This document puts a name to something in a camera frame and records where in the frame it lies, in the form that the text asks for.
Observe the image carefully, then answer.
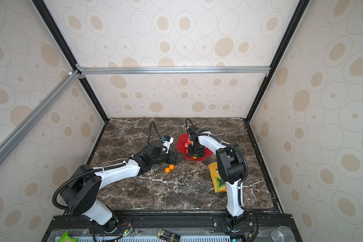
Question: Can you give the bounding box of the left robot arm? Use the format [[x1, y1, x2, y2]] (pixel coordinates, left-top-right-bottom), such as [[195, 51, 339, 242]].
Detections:
[[51, 122, 179, 226]]

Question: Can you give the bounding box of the diagonal aluminium frame bar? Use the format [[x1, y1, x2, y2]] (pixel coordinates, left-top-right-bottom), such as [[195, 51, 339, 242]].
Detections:
[[0, 70, 80, 165]]

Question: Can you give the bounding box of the red flower-shaped fruit bowl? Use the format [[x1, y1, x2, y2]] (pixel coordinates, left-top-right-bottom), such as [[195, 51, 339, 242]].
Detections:
[[176, 134, 213, 161]]

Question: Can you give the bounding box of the green packet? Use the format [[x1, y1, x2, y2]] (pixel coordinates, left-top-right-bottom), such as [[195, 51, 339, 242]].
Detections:
[[58, 232, 78, 242]]

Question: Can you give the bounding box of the horizontal aluminium frame bar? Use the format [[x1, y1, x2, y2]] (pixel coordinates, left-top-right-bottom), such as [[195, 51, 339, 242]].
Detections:
[[79, 66, 271, 75]]

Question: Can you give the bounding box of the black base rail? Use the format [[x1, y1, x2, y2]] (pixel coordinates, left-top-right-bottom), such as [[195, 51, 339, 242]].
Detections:
[[42, 211, 302, 242]]

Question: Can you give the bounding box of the yellow snack bag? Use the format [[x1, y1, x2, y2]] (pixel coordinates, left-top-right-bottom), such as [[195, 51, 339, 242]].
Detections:
[[208, 162, 226, 193]]

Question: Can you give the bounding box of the dark glass bottle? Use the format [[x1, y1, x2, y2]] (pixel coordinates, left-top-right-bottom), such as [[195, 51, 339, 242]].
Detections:
[[157, 229, 180, 242]]

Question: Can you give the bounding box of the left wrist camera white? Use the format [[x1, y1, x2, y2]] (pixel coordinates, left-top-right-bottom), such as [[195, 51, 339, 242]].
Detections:
[[161, 135, 174, 153]]

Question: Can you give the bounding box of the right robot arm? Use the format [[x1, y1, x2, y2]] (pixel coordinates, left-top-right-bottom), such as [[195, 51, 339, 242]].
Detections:
[[185, 118, 250, 231]]

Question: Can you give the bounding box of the clear plastic cup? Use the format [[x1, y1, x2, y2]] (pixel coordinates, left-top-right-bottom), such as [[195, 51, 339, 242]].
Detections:
[[271, 226, 295, 242]]

